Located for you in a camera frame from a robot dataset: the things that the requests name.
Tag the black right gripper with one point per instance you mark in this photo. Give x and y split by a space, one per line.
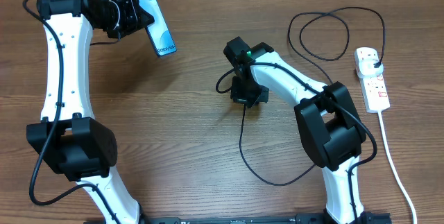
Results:
240 97

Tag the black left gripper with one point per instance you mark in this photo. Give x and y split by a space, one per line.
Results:
137 14

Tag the blue Samsung Galaxy smartphone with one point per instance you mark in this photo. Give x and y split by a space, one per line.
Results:
158 31

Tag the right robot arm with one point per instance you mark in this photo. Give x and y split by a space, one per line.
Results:
329 126

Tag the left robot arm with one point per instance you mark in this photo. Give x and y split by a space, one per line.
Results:
68 138

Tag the white charger plug adapter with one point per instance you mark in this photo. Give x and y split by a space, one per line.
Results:
369 68

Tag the white power strip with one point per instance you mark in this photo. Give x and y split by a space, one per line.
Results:
373 89

